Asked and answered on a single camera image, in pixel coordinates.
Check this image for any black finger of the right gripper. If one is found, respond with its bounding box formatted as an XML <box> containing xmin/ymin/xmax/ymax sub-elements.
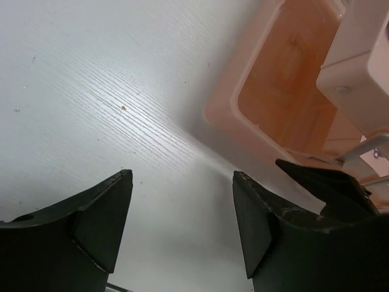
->
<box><xmin>275</xmin><ymin>159</ymin><xmax>380</xmax><ymax>227</ymax></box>

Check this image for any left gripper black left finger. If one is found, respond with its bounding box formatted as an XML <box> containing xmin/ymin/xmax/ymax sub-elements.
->
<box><xmin>1</xmin><ymin>169</ymin><xmax>133</xmax><ymax>291</ymax></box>

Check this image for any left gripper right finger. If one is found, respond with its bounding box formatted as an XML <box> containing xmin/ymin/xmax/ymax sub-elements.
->
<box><xmin>232</xmin><ymin>171</ymin><xmax>388</xmax><ymax>291</ymax></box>

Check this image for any pink plastic toolbox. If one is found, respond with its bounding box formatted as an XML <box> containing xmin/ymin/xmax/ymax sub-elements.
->
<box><xmin>204</xmin><ymin>1</ymin><xmax>388</xmax><ymax>212</ymax></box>

